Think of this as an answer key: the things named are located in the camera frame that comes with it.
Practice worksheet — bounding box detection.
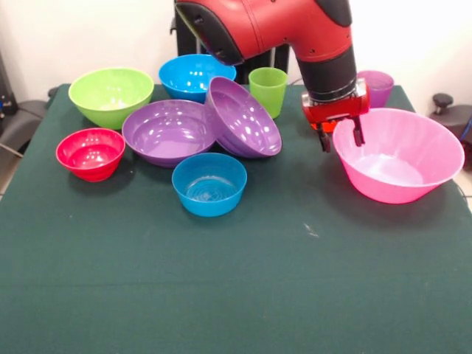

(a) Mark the blue deep plastic bowl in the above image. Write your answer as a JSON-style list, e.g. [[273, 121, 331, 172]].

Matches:
[[159, 54, 237, 105]]

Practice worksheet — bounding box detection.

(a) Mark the purple plastic cup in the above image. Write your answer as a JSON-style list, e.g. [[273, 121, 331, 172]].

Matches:
[[356, 70, 395, 109]]

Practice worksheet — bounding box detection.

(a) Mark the green plastic bowl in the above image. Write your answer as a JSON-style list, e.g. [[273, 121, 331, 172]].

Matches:
[[68, 67, 155, 131]]

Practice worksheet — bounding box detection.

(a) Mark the dark green tablecloth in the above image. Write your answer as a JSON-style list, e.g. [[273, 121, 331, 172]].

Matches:
[[0, 83, 472, 354]]

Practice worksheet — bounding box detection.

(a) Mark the green plastic cup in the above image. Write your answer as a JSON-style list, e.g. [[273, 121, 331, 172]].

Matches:
[[248, 67, 289, 119]]

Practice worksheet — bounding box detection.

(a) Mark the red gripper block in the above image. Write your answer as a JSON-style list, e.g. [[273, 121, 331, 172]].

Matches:
[[301, 80, 371, 153]]

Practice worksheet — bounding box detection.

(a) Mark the purple plastic bowl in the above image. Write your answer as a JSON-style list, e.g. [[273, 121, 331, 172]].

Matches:
[[121, 99, 218, 169], [204, 75, 283, 159]]

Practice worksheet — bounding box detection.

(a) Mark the red plastic bowl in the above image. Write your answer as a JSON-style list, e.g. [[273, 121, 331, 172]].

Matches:
[[55, 127, 126, 183]]

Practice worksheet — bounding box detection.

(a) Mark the pink plastic bowl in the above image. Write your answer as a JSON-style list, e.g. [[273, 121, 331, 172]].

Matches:
[[332, 107, 465, 205]]

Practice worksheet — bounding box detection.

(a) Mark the black round knob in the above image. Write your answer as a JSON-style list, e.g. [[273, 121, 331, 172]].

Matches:
[[432, 93, 454, 115]]

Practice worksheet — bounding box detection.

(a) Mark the blue ribbed small bowl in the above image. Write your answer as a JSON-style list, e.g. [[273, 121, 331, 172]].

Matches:
[[171, 152, 249, 218]]

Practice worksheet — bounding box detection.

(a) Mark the black equipment box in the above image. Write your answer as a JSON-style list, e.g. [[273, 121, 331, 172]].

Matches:
[[0, 51, 18, 137]]

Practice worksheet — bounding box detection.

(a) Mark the orange plastic cup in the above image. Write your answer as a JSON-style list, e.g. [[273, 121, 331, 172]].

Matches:
[[311, 118, 339, 134]]

